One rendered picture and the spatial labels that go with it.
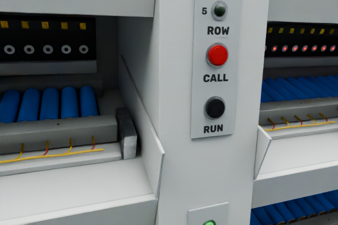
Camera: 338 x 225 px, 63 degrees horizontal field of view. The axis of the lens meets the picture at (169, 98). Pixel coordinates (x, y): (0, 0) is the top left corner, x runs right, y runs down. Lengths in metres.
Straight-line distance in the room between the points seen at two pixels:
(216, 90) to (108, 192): 0.12
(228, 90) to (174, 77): 0.05
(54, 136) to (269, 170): 0.21
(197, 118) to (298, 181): 0.15
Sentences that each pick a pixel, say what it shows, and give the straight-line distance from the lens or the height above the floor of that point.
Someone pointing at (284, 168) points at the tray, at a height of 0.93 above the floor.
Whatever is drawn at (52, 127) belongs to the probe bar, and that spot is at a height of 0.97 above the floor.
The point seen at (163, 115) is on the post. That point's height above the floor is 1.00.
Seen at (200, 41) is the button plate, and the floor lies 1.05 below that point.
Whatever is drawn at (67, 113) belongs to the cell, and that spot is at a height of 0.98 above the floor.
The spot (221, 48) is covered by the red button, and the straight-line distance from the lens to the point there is 0.22.
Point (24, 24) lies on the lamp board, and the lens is 0.36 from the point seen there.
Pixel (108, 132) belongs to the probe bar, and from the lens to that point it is 0.28.
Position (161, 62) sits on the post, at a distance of 0.21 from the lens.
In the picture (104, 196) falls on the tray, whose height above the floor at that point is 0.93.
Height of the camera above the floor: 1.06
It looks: 13 degrees down
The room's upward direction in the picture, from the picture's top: 1 degrees clockwise
